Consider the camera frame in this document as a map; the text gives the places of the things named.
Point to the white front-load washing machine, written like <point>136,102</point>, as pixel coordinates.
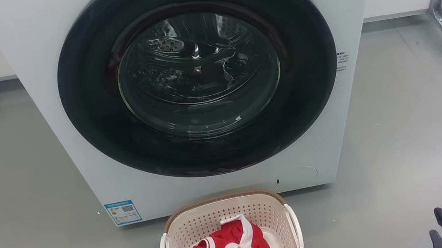
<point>77,175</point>

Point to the round black glass washer door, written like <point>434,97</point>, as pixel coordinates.
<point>86,97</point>

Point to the blue energy label sticker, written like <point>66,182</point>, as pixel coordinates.
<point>122,212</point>

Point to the round white filter cover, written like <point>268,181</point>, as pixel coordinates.
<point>299,176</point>

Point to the beige perforated laundry basket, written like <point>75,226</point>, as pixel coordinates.
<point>202,226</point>

